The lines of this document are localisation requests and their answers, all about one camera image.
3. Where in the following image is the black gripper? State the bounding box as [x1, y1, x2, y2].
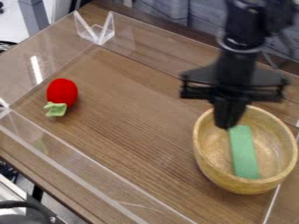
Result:
[180, 48, 289, 129]

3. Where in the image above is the light wooden bowl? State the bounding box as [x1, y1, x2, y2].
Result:
[192, 106, 299, 195]

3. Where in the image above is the green stick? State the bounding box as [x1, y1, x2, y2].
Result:
[228, 125, 258, 179]

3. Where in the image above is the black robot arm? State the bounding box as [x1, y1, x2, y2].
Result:
[180, 0, 296, 130]

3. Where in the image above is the red plush strawberry toy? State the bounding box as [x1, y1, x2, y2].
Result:
[42, 78, 78, 117]

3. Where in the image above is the clear acrylic tray enclosure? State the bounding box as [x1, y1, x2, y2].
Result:
[0, 10, 299, 224]

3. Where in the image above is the black clamp with cable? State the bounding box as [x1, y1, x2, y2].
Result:
[0, 196, 69, 224]

